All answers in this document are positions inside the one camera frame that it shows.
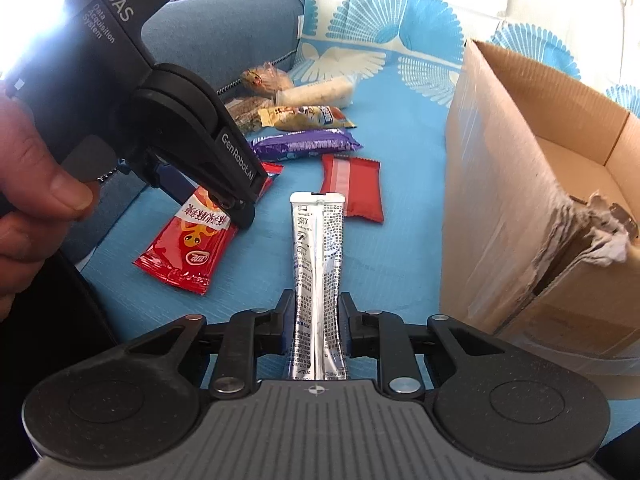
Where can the red orange snack packet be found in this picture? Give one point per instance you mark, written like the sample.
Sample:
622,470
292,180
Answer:
186,252

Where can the clear wrapped pastry packet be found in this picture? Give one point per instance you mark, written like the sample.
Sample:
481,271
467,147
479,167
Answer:
266,80

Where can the white rice bar packet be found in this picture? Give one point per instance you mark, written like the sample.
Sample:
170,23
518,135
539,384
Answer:
336,91

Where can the blue fabric sofa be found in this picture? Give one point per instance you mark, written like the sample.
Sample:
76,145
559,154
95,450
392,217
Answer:
217,40

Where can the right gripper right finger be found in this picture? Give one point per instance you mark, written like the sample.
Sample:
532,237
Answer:
386,338

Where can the dark red snack packet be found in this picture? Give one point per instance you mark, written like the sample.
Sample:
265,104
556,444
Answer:
358,180

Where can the person's left hand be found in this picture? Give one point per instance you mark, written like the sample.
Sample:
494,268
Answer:
46,198

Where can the silver snack stick packet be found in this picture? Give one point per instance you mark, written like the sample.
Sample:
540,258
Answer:
317,349

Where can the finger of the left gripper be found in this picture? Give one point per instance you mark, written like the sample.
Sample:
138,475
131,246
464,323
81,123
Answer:
215,145

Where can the yellow snack bar packet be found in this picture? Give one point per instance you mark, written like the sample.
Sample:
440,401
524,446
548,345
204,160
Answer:
302,118

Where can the brown cardboard box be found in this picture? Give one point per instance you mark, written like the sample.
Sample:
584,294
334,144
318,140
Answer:
540,241

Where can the blue white patterned cloth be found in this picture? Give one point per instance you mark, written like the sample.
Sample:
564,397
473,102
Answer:
409,54

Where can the round nut cake packet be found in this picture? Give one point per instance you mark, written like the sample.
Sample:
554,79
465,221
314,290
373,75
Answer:
245,112

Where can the purple chocolate bar packet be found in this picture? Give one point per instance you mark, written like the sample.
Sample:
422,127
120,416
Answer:
301,144

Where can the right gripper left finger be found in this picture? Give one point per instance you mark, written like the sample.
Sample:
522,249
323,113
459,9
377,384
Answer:
240,342

